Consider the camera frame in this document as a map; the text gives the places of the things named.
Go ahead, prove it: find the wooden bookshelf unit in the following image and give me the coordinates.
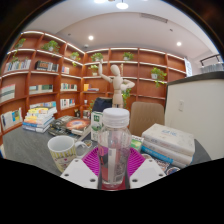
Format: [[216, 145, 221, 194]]
[[0, 30, 194, 159]]

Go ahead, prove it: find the dark blue chair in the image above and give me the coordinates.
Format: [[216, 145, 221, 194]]
[[91, 96, 113, 114]]

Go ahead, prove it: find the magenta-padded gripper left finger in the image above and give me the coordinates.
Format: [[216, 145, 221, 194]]
[[59, 146, 101, 190]]

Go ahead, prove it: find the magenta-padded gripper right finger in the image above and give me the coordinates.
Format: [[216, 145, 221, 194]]
[[126, 147, 167, 190]]

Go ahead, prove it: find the yellow striped ceramic mug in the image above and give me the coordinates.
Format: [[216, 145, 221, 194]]
[[47, 135, 88, 173]]

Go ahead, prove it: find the ceiling chandelier with round lamps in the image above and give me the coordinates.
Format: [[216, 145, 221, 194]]
[[93, 0, 130, 10]]

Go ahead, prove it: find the grey window curtain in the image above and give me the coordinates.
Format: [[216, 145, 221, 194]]
[[199, 61, 224, 74]]

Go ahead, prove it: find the tan upholstered chair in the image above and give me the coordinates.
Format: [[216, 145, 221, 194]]
[[128, 101, 166, 138]]

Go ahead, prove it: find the stack of colourful books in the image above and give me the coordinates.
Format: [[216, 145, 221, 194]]
[[22, 105, 58, 134]]

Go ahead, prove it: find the tall white green carton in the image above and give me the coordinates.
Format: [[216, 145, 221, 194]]
[[90, 110, 104, 142]]

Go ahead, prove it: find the clear plastic water bottle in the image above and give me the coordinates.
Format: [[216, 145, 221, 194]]
[[97, 107, 133, 190]]

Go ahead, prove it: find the wooden artist mannequin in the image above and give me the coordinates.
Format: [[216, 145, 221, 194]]
[[97, 59, 136, 109]]

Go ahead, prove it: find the stack of white books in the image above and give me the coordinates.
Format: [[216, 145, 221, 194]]
[[140, 123, 196, 169]]

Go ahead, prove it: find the stack of dark books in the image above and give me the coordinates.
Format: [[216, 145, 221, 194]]
[[48, 115, 92, 138]]

